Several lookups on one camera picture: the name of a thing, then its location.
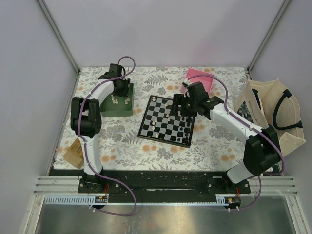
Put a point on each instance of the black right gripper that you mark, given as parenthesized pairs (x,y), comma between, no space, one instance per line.
(180,99)

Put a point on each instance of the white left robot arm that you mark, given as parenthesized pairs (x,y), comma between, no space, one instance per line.
(86,120)

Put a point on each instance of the floral table cloth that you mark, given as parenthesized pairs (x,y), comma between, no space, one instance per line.
(212,146)

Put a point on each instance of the green plastic tray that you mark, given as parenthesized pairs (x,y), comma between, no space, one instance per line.
(116,106)

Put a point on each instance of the cream canvas tote bag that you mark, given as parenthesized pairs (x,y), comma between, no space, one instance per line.
(272,103)

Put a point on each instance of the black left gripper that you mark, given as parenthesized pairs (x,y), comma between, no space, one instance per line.
(125,92)

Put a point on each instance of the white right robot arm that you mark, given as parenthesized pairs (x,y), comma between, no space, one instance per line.
(262,150)

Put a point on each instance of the pink plastic tray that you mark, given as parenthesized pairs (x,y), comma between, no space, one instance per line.
(194,75)

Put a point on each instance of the black white chess board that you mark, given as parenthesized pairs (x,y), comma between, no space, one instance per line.
(158,125)

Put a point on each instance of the brown cardboard box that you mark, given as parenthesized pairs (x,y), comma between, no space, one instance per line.
(74,155)

